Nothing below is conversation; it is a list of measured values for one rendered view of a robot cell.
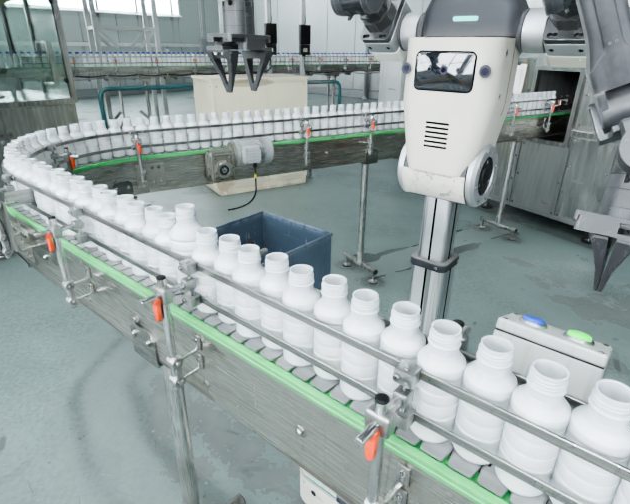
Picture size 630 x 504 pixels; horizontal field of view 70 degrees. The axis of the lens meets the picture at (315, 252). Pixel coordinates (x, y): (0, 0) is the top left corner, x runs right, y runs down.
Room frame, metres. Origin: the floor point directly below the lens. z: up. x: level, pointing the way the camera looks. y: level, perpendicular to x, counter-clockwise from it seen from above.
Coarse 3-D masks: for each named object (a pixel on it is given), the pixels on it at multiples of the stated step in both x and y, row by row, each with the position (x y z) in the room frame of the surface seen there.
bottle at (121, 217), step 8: (120, 200) 0.95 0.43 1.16; (128, 200) 0.95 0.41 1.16; (120, 208) 0.94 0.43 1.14; (120, 216) 0.94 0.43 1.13; (128, 216) 0.94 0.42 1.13; (120, 224) 0.93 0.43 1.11; (120, 240) 0.94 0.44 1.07; (120, 248) 0.94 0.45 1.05; (128, 256) 0.93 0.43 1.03; (128, 264) 0.93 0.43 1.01
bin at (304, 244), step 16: (224, 224) 1.36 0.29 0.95; (240, 224) 1.41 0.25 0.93; (256, 224) 1.46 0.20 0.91; (272, 224) 1.46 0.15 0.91; (288, 224) 1.41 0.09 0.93; (304, 224) 1.36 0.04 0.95; (240, 240) 1.41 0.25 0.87; (256, 240) 1.46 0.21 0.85; (272, 240) 1.46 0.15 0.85; (288, 240) 1.41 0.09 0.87; (304, 240) 1.36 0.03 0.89; (320, 240) 1.25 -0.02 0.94; (288, 256) 1.15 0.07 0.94; (304, 256) 1.20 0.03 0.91; (320, 256) 1.25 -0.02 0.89; (320, 272) 1.26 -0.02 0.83; (320, 288) 1.26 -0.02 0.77
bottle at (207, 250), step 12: (204, 228) 0.78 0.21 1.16; (204, 240) 0.75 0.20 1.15; (216, 240) 0.76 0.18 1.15; (192, 252) 0.76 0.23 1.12; (204, 252) 0.74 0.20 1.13; (216, 252) 0.75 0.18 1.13; (204, 264) 0.74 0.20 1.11; (204, 276) 0.74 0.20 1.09; (204, 288) 0.74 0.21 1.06; (216, 288) 0.74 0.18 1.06; (216, 300) 0.74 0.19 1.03; (204, 312) 0.74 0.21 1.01; (216, 312) 0.74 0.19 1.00
